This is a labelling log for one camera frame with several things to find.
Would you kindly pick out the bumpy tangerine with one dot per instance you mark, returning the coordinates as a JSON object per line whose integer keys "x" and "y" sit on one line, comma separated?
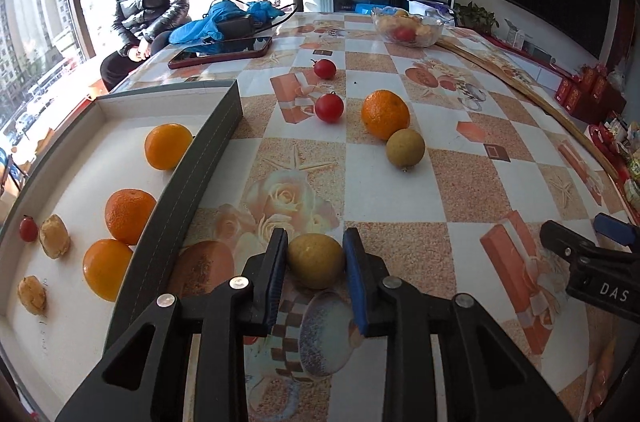
{"x": 385, "y": 115}
{"x": 130, "y": 217}

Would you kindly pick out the white low cabinet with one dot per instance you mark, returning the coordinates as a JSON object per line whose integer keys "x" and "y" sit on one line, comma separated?
{"x": 542, "y": 67}

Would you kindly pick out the blue cloth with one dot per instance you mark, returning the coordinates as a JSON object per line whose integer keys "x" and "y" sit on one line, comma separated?
{"x": 192, "y": 31}

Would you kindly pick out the tan longan fruit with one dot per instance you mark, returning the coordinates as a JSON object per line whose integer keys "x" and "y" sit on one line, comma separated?
{"x": 316, "y": 261}
{"x": 405, "y": 147}

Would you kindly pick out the smooth orange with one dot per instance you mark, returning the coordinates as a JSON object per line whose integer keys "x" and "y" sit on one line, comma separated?
{"x": 106, "y": 270}
{"x": 168, "y": 147}

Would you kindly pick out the glass bowl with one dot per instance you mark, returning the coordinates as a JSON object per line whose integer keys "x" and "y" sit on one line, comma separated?
{"x": 431, "y": 35}

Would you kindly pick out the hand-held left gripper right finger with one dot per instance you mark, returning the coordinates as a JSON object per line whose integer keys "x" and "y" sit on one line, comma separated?
{"x": 352, "y": 282}

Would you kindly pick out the floral checkered tablecloth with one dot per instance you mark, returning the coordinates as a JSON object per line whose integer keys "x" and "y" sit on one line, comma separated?
{"x": 470, "y": 182}

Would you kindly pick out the brown walnut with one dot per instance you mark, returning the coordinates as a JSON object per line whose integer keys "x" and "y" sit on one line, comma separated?
{"x": 32, "y": 295}
{"x": 54, "y": 236}

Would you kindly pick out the red gift box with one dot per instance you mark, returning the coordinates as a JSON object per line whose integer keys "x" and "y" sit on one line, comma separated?
{"x": 567, "y": 92}
{"x": 597, "y": 87}

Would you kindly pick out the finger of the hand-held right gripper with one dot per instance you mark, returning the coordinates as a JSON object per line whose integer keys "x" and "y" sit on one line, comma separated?
{"x": 615, "y": 227}
{"x": 560, "y": 237}

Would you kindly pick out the black framed window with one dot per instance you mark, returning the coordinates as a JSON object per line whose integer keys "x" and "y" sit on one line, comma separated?
{"x": 35, "y": 27}

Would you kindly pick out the white carton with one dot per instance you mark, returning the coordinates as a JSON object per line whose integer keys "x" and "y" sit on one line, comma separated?
{"x": 516, "y": 35}

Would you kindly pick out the grey tray with white inside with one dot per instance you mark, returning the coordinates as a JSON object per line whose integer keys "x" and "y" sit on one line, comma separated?
{"x": 75, "y": 162}

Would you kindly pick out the potted green plant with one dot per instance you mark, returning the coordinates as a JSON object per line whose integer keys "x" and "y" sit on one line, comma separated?
{"x": 475, "y": 16}

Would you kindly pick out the phone in red case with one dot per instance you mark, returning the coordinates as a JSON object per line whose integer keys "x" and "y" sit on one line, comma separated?
{"x": 220, "y": 52}

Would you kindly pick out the black pouch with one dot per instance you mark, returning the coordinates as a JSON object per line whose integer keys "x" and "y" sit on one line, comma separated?
{"x": 235, "y": 26}

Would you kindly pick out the clear plastic bag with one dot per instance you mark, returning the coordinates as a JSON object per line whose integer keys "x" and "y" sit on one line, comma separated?
{"x": 440, "y": 10}

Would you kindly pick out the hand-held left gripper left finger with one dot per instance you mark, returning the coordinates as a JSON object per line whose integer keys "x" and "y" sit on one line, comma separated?
{"x": 276, "y": 282}

